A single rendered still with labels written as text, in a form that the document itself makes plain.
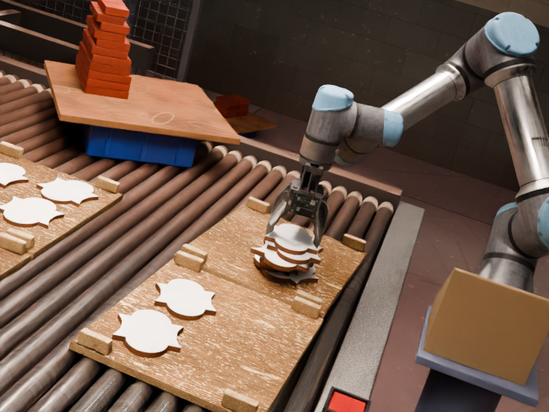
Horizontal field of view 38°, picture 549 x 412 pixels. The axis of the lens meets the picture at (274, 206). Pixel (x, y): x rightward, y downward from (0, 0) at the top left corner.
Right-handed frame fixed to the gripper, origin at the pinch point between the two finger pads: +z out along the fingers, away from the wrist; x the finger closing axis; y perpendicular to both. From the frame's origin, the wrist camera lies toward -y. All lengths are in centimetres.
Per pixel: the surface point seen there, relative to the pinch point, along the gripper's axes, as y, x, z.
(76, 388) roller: 59, -28, 10
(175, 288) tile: 24.7, -19.9, 6.7
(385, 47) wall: -470, 39, 25
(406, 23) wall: -468, 49, 3
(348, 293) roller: -0.3, 15.7, 9.5
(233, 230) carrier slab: -13.4, -13.9, 7.9
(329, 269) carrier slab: -6.8, 10.5, 7.9
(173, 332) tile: 40.2, -16.7, 6.7
